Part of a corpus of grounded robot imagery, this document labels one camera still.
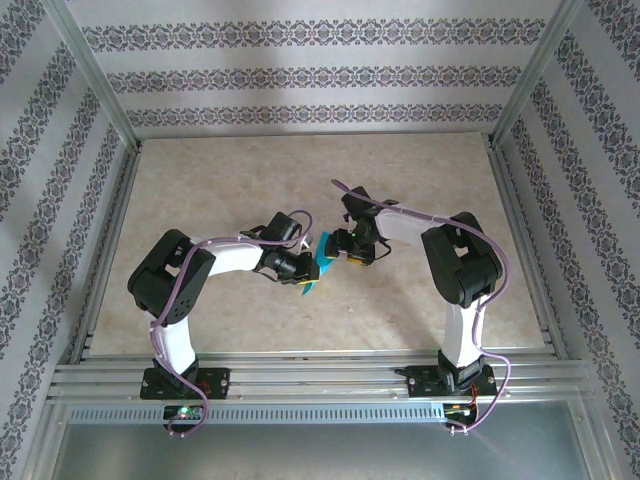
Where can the blue paper sheet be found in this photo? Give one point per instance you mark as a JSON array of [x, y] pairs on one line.
[[327, 257]]

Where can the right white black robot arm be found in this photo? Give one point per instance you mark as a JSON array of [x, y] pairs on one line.
[[460, 265]]

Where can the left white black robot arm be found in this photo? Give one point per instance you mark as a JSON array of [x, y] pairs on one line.
[[235, 257]]

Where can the grey metal sheet panel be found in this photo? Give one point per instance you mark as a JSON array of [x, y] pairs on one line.
[[320, 450]]

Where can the long aluminium mounting rail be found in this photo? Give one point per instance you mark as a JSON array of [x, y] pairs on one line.
[[320, 380]]

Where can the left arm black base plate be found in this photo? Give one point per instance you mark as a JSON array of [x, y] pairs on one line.
[[220, 382]]

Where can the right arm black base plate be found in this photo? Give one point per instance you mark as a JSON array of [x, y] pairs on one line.
[[420, 382]]

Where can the right aluminium side rail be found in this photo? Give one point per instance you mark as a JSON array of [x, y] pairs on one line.
[[526, 250]]

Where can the aluminium side rail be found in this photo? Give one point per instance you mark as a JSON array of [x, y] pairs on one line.
[[106, 250], [526, 250]]

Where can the left aluminium side rail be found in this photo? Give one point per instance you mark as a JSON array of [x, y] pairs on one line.
[[106, 250]]

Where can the right aluminium frame post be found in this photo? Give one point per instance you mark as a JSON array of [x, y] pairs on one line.
[[536, 75]]

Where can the aluminium frame post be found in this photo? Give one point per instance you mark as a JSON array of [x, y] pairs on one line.
[[96, 75], [536, 75]]

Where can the left aluminium frame post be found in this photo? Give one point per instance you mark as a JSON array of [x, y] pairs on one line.
[[96, 75]]

